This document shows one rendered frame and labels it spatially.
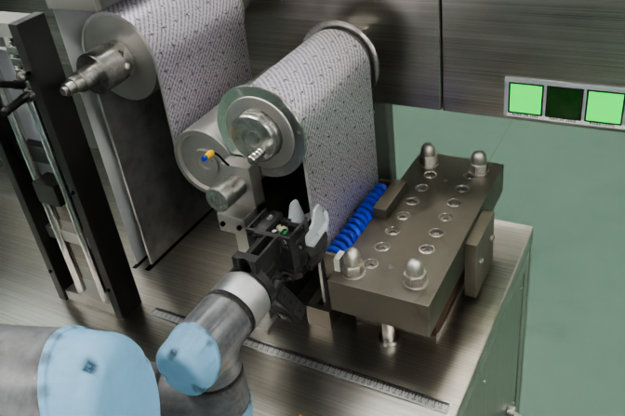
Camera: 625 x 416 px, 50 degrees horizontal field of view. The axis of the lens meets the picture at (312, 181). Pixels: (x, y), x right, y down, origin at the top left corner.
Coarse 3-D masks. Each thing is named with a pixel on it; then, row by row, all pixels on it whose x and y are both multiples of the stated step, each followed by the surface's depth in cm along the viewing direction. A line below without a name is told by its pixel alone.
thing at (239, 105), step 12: (228, 108) 96; (240, 108) 95; (252, 108) 94; (264, 108) 93; (276, 108) 92; (228, 120) 97; (276, 120) 93; (228, 132) 98; (288, 132) 93; (288, 144) 94; (276, 156) 96; (288, 156) 95
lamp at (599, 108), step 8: (592, 96) 103; (600, 96) 103; (608, 96) 102; (616, 96) 102; (592, 104) 104; (600, 104) 104; (608, 104) 103; (616, 104) 102; (592, 112) 105; (600, 112) 104; (608, 112) 104; (616, 112) 103; (592, 120) 105; (600, 120) 105; (608, 120) 104; (616, 120) 104
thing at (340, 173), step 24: (360, 120) 111; (336, 144) 104; (360, 144) 112; (312, 168) 98; (336, 168) 106; (360, 168) 114; (312, 192) 100; (336, 192) 107; (360, 192) 116; (336, 216) 109
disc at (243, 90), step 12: (228, 96) 95; (240, 96) 94; (252, 96) 93; (264, 96) 92; (276, 96) 91; (288, 108) 91; (288, 120) 92; (300, 132) 92; (228, 144) 100; (300, 144) 93; (240, 156) 100; (300, 156) 94; (264, 168) 99; (276, 168) 98; (288, 168) 97
